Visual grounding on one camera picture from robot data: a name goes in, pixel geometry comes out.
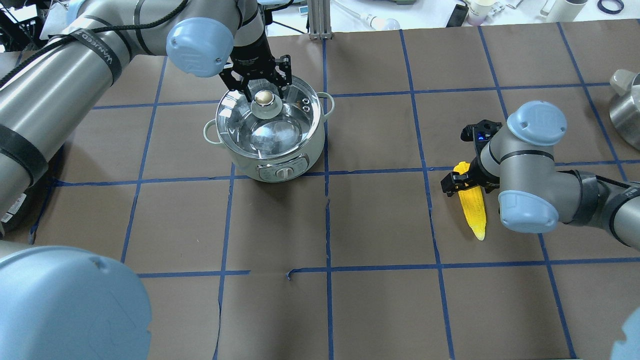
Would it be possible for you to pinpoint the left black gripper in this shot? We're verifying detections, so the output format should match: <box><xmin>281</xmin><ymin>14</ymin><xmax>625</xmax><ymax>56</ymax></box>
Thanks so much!
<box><xmin>219</xmin><ymin>35</ymin><xmax>293</xmax><ymax>103</ymax></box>

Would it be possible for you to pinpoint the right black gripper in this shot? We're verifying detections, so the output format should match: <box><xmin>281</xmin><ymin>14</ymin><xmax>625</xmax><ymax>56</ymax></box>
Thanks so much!
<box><xmin>439</xmin><ymin>120</ymin><xmax>503</xmax><ymax>198</ymax></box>

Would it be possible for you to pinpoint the yellow corn cob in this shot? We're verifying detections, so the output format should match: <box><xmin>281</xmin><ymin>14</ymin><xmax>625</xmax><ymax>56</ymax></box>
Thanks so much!
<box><xmin>457</xmin><ymin>186</ymin><xmax>487</xmax><ymax>241</ymax></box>

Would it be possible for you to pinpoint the glass pot lid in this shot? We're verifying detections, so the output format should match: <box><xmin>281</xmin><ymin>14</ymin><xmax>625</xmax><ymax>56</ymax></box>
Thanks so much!
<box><xmin>214</xmin><ymin>75</ymin><xmax>332</xmax><ymax>160</ymax></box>

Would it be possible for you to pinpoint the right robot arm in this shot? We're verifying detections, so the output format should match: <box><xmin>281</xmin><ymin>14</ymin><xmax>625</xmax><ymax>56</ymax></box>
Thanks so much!
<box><xmin>439</xmin><ymin>100</ymin><xmax>639</xmax><ymax>252</ymax></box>

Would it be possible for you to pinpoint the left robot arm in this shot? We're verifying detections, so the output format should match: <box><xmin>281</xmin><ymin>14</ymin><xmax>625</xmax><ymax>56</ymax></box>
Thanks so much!
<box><xmin>0</xmin><ymin>0</ymin><xmax>292</xmax><ymax>360</ymax></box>

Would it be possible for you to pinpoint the pale green electric pot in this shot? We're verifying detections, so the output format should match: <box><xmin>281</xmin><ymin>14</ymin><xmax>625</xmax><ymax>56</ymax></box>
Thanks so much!
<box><xmin>202</xmin><ymin>76</ymin><xmax>335</xmax><ymax>183</ymax></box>

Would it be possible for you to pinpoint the steel steamer pot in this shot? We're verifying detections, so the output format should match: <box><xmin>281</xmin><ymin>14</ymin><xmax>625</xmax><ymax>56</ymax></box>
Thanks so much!
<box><xmin>609</xmin><ymin>69</ymin><xmax>640</xmax><ymax>151</ymax></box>

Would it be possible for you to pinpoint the clear plastic bottle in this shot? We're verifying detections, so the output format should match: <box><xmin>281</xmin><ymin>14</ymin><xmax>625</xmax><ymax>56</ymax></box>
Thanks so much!
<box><xmin>330</xmin><ymin>0</ymin><xmax>402</xmax><ymax>31</ymax></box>

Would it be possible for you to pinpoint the black smartphone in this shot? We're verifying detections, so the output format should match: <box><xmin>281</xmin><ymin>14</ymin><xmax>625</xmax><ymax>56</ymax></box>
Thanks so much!
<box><xmin>445</xmin><ymin>4</ymin><xmax>469</xmax><ymax>28</ymax></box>

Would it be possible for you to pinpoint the white paper cup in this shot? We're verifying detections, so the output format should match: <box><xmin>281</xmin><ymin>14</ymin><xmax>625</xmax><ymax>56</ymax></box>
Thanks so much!
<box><xmin>465</xmin><ymin>0</ymin><xmax>498</xmax><ymax>27</ymax></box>

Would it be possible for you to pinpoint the white cylinder roll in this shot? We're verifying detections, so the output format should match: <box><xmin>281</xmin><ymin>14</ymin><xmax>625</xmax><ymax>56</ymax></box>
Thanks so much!
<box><xmin>540</xmin><ymin>0</ymin><xmax>588</xmax><ymax>23</ymax></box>

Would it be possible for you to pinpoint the black rice cooker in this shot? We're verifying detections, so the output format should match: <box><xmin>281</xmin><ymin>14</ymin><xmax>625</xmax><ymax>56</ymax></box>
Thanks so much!
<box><xmin>1</xmin><ymin>191</ymin><xmax>34</xmax><ymax>235</ymax></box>

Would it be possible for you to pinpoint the aluminium frame post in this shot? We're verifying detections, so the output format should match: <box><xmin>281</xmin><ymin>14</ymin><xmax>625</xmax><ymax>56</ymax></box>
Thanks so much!
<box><xmin>307</xmin><ymin>0</ymin><xmax>334</xmax><ymax>40</ymax></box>

